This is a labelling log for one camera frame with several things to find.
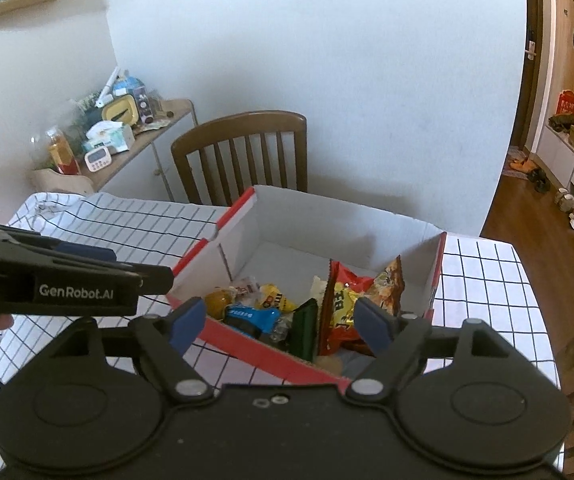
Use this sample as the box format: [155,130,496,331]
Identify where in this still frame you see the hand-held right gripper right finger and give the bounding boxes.
[346,296,516,403]

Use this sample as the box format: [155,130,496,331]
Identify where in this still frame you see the dark wooden door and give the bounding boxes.
[510,0,559,177]

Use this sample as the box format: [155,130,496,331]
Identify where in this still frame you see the dark shoes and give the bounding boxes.
[527,167,551,194]

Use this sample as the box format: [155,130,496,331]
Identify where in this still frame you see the checked white tablecloth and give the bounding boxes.
[0,191,563,480]

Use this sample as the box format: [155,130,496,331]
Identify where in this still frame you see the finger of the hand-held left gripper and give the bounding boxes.
[26,254,175,296]
[0,216,118,263]

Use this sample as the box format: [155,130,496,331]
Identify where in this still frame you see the small yellow snack packet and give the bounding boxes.
[259,284,298,314]

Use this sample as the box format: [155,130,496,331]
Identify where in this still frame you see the wooden slat-back chair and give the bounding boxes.
[171,110,309,206]

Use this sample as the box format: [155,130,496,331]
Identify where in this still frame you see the white tube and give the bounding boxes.
[96,65,120,109]

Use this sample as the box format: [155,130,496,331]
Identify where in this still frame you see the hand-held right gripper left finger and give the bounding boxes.
[46,296,219,404]

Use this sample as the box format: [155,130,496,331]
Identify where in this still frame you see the yellow box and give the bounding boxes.
[103,94,140,126]

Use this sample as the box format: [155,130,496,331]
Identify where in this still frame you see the white shoe bench cabinet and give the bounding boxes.
[532,122,574,182]

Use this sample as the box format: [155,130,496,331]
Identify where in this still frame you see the orange drink bottle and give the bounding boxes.
[46,127,80,176]

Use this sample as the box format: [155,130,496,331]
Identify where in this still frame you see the round pastry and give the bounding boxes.
[204,287,238,319]

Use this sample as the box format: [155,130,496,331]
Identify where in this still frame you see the wooden side cabinet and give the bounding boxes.
[32,99,200,202]

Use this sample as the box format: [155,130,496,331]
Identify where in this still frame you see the red and yellow chips bag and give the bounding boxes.
[317,255,406,357]

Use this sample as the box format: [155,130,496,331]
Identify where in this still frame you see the light blue snack packet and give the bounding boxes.
[337,350,368,379]

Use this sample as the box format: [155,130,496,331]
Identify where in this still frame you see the dark green snack packet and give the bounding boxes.
[287,299,319,364]

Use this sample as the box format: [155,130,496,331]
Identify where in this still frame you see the red cardboard box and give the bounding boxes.
[166,185,449,393]

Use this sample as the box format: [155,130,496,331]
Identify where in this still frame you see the white kitchen timer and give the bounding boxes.
[84,146,114,172]

